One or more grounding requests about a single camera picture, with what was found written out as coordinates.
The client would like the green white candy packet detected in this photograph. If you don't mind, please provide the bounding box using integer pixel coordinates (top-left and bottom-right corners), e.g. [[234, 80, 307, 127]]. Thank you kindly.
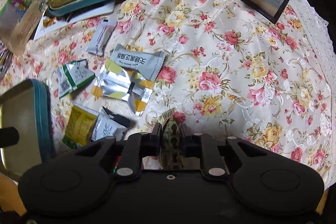
[[57, 59, 96, 98]]

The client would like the floral tablecloth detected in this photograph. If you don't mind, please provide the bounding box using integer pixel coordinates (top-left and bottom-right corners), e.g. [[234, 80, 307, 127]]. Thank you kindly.
[[1, 0, 335, 187]]

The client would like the white hawthorn strip packet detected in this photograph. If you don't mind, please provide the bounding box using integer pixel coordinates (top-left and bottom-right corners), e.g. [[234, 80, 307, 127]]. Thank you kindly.
[[87, 20, 117, 56]]

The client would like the silver yellow snack packet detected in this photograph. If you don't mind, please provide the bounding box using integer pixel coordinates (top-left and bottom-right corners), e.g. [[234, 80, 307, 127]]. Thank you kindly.
[[91, 59, 154, 116]]

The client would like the gold patterned candy wrapper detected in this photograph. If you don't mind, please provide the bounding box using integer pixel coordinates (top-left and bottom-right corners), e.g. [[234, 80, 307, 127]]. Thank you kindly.
[[160, 109, 183, 170]]

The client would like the empty gold teal tin tray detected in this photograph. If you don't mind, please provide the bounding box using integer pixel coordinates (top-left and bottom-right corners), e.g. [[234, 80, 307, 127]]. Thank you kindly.
[[1, 79, 55, 182]]

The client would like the yellow green snack packet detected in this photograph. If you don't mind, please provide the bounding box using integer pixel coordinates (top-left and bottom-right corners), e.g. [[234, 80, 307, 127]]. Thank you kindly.
[[62, 104, 98, 149]]

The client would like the white black snack packet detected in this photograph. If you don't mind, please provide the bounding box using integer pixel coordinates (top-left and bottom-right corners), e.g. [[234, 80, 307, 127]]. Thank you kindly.
[[91, 107, 131, 141]]

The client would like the white board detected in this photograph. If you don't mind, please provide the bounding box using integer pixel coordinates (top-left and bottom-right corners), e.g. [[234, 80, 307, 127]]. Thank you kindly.
[[34, 0, 115, 40]]

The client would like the kraft paper snack bag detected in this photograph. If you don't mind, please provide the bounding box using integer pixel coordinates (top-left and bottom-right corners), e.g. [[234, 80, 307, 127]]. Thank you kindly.
[[1, 0, 45, 56]]

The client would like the grey sesame snack packet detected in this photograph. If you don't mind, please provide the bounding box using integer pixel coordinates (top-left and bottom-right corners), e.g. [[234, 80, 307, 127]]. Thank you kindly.
[[110, 44, 166, 81]]

